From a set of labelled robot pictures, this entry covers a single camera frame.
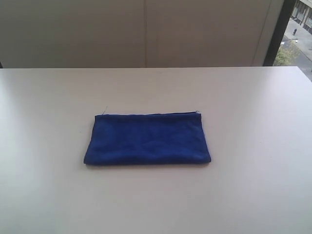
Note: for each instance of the dark window frame post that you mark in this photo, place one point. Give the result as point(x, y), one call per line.
point(280, 28)

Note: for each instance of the blue towel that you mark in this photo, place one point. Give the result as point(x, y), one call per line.
point(152, 139)

